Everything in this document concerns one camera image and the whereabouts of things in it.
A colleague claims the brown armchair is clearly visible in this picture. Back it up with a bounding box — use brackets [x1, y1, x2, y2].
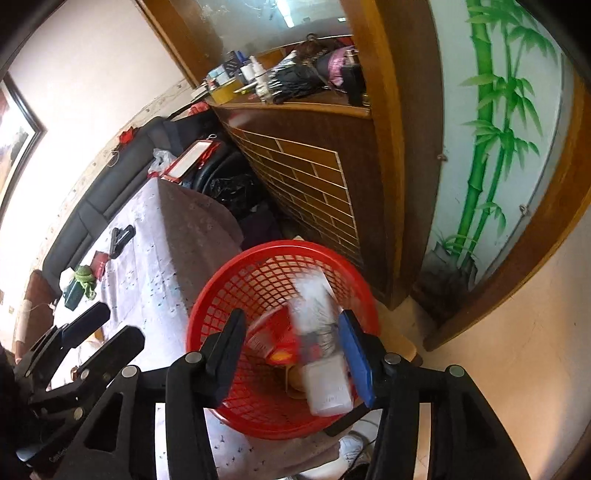
[13, 270, 58, 363]

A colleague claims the dark green tissue box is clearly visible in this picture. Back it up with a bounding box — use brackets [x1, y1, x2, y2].
[63, 278, 84, 311]

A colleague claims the wooden brick-pattern cabinet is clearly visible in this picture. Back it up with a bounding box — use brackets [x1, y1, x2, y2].
[137, 1, 443, 308]

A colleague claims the red plastic mesh basket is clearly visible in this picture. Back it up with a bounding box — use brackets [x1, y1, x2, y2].
[186, 240, 380, 440]

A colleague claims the yellow round container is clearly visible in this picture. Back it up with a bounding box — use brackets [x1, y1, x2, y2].
[284, 364, 307, 400]

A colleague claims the bamboo painted glass panel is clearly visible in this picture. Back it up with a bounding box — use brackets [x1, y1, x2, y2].
[422, 1, 572, 295]

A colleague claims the black leather sofa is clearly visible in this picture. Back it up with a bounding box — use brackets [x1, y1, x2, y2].
[41, 110, 222, 296]

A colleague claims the floral lilac tablecloth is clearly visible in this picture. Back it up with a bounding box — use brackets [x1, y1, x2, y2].
[45, 177, 352, 480]

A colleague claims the framed horse painting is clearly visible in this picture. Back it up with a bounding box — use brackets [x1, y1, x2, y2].
[1, 74, 46, 205]

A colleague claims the green crumpled cloth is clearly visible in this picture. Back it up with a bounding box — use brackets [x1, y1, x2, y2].
[74, 265, 97, 300]

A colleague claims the red framed white board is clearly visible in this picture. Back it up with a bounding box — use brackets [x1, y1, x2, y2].
[160, 140, 221, 184]

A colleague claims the red pouch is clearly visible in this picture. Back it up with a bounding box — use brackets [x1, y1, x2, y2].
[90, 251, 110, 281]

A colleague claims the red white wet-wipe pack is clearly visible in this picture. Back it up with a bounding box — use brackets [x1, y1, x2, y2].
[288, 269, 353, 417]

